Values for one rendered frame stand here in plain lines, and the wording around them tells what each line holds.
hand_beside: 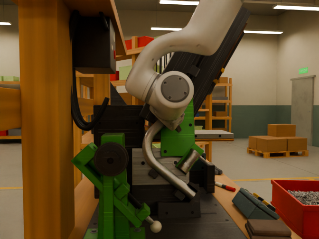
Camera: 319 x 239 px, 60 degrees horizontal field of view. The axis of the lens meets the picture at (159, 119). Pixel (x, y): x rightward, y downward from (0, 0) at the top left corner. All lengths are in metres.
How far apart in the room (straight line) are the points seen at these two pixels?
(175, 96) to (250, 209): 0.46
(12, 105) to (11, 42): 10.17
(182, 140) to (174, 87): 0.37
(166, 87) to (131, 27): 9.74
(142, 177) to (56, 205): 0.31
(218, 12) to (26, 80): 0.46
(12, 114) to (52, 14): 0.25
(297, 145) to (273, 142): 0.70
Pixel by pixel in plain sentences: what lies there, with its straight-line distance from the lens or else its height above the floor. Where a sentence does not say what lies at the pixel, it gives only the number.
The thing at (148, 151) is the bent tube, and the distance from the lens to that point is 0.87.
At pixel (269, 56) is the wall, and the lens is 11.45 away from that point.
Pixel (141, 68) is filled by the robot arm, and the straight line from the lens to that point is 0.63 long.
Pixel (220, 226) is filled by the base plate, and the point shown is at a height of 0.90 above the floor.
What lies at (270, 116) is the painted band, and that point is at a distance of 11.34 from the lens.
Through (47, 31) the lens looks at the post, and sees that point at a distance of 0.73.
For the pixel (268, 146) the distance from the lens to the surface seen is 6.98.
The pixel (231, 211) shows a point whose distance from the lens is 0.96.
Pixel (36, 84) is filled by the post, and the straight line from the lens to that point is 0.72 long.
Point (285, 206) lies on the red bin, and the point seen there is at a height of 0.86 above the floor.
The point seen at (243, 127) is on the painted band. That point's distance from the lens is 10.89.
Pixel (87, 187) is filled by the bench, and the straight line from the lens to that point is 1.28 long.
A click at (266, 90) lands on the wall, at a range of 11.27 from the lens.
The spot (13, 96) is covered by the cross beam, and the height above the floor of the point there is 1.26.
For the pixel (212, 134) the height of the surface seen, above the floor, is 1.13.
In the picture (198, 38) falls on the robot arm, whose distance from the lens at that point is 0.63.
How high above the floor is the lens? 1.24
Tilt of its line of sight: 3 degrees down
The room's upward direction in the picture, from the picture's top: straight up
